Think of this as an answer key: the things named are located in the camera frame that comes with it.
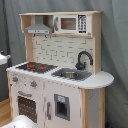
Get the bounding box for white toy microwave door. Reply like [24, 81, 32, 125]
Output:
[54, 15, 87, 34]

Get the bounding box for stove knob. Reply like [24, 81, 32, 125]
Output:
[30, 81, 37, 88]
[12, 77, 18, 82]

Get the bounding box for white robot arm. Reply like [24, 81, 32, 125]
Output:
[0, 51, 36, 128]

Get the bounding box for wooden toy kitchen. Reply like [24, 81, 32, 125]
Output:
[7, 11, 114, 128]

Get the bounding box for grey toy sink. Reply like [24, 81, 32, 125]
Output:
[52, 68, 92, 81]

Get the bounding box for black toy faucet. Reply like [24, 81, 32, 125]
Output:
[75, 51, 93, 70]

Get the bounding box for black toy stovetop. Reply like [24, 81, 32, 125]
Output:
[18, 62, 55, 73]

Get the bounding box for white cabinet door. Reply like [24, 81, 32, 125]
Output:
[45, 82, 82, 128]

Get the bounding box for grey range hood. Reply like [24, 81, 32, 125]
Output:
[24, 16, 53, 34]

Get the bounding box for toy oven door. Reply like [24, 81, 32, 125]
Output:
[11, 87, 44, 128]

